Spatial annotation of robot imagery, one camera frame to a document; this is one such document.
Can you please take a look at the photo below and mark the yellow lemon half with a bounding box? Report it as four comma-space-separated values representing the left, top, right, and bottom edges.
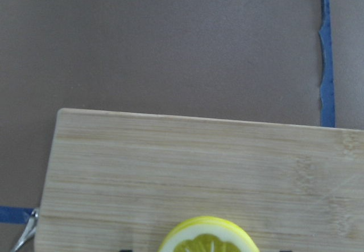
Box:
158, 216, 259, 251

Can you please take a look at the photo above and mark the bamboo cutting board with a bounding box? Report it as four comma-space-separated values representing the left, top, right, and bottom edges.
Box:
35, 108, 363, 251

